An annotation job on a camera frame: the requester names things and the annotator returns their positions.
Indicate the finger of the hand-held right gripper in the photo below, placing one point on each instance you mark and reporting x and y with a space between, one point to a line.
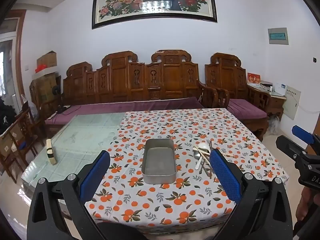
287 143
301 132

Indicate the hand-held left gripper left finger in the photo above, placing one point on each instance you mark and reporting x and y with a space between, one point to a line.
96 175

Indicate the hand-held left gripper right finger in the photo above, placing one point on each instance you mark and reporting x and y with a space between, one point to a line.
225 177

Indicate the dark brown chopstick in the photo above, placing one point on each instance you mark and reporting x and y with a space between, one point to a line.
210 173
203 167

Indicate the light wooden chopstick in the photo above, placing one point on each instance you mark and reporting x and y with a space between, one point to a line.
230 155
203 155

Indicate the white plastic ladle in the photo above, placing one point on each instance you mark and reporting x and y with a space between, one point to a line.
203 147

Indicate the rectangular metal tray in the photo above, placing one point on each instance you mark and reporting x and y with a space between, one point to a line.
157 177

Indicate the person's right hand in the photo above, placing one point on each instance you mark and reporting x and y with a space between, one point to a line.
303 205

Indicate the clear plastic bag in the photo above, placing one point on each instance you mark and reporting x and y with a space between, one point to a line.
274 125

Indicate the cream metal distribution box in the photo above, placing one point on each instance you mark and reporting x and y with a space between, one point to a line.
292 102

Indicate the wooden side table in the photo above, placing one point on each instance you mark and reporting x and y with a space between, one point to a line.
275 102

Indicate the white box with blue label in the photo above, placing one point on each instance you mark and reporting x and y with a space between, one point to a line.
280 88

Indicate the cream block with dark band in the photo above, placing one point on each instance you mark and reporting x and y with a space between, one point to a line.
51 152

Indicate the purple armchair cushion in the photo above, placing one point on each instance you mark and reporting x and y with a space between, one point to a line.
246 107

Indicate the grey box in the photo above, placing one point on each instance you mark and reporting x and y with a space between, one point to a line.
266 85

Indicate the purple sofa cushion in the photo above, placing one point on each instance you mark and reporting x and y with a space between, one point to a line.
100 108

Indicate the red greeting card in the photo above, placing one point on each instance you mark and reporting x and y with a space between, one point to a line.
253 79

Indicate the orange fruit print tablecloth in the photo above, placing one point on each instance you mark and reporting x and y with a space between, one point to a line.
175 122

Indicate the small wooden chair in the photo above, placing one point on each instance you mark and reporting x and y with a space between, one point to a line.
25 130

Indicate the carved wooden armchair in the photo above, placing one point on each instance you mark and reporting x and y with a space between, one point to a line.
225 75

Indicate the black standing fan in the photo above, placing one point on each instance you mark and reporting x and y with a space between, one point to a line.
55 90

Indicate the white plastic bag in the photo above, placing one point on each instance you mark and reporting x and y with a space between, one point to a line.
30 106

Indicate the large cardboard box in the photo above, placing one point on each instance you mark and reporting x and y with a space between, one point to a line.
45 87

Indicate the black cloth pile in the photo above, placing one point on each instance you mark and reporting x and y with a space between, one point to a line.
6 117

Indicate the carved wooden sofa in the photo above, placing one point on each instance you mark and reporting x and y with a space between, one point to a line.
172 77

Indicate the flat white box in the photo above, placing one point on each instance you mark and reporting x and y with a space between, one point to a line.
50 71

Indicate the red plastic item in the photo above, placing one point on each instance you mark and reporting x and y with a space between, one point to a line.
41 68

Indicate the small cardboard box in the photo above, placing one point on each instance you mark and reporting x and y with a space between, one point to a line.
47 59

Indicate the framed peacock flower painting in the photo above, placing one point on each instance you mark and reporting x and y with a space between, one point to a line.
150 0

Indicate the wall panel with green window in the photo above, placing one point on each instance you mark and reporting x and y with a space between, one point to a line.
278 36

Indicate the wooden door frame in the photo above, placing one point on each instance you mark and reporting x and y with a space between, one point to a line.
18 55

